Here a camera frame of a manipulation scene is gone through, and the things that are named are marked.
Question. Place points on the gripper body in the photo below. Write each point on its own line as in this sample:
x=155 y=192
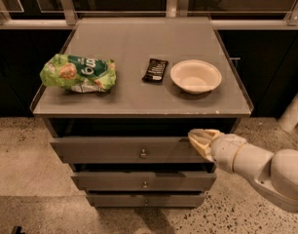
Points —
x=226 y=152

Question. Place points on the grey top drawer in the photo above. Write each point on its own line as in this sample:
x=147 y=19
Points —
x=125 y=150

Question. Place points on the grey drawer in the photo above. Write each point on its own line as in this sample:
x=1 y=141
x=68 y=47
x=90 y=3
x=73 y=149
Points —
x=156 y=200
x=125 y=150
x=122 y=181

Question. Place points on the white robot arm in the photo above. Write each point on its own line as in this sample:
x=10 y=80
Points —
x=273 y=175

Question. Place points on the top drawer metal knob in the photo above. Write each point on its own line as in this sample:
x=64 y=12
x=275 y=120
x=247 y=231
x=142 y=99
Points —
x=143 y=154

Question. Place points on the grey drawer cabinet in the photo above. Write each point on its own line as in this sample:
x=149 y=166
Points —
x=134 y=108

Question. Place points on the grey middle drawer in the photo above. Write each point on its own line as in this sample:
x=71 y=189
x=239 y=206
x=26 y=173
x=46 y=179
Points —
x=122 y=181

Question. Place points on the grey bottom drawer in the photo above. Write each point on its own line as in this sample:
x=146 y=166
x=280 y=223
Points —
x=156 y=200

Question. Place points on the white paper bowl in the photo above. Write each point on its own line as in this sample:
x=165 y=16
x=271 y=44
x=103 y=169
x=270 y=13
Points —
x=195 y=76

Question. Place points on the black snack bar wrapper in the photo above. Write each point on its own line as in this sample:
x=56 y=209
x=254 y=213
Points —
x=155 y=71

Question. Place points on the white pillar base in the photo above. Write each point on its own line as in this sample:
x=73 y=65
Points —
x=289 y=119

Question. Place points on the green chip bag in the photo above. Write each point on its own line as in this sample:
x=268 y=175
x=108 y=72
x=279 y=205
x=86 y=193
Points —
x=78 y=74

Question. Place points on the metal window railing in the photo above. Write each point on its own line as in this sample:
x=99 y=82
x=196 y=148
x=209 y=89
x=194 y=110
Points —
x=222 y=14

